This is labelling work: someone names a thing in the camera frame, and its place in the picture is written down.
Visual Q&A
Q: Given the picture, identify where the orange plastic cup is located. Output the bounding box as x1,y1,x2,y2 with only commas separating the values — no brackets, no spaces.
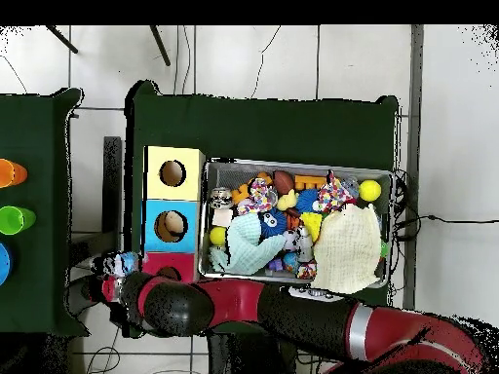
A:
0,158,28,189

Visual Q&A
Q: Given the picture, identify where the dark green table cloth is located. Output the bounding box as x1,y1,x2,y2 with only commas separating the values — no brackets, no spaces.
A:
0,87,90,338
122,79,400,339

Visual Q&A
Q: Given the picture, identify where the black tripod leg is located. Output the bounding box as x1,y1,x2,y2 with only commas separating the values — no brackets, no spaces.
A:
45,24,79,55
149,24,172,67

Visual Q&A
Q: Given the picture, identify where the blue spiky ball with eyes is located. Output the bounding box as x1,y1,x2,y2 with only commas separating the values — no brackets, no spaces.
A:
257,207,288,239

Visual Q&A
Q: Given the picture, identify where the mint green waffle cloth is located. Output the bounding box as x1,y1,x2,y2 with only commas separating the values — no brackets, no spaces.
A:
208,211,288,276

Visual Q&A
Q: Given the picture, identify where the green plastic cup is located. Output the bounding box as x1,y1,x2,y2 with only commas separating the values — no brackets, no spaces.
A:
0,205,37,236

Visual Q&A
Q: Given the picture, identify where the cream waffle cloth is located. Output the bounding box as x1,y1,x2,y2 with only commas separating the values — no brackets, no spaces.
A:
309,203,383,295

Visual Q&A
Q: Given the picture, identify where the blue plastic cup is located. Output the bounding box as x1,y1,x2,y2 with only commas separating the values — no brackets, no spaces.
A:
0,242,13,286

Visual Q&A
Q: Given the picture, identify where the black power cable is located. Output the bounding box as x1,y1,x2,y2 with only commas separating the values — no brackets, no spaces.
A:
393,213,499,226

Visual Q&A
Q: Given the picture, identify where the brown toy football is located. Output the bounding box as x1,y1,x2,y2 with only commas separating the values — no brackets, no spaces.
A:
272,169,296,196

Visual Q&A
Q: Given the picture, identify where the yellow ball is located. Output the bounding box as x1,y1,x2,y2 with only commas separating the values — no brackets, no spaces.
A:
357,178,383,203

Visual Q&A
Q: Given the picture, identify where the crushed metal can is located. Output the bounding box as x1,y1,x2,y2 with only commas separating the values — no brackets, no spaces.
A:
210,186,235,209

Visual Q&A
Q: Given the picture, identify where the orange toy block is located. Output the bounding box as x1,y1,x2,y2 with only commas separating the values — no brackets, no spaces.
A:
294,174,328,191

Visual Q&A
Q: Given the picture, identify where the shallow silver mesh bin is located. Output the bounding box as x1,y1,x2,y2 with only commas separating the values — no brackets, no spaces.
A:
197,157,395,289

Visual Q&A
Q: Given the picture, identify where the yellow cheese wedge toy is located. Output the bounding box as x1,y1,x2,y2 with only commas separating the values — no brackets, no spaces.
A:
300,211,324,243

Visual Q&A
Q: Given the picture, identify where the wooden box with three holes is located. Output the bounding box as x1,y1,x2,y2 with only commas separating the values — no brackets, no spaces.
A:
141,145,207,283

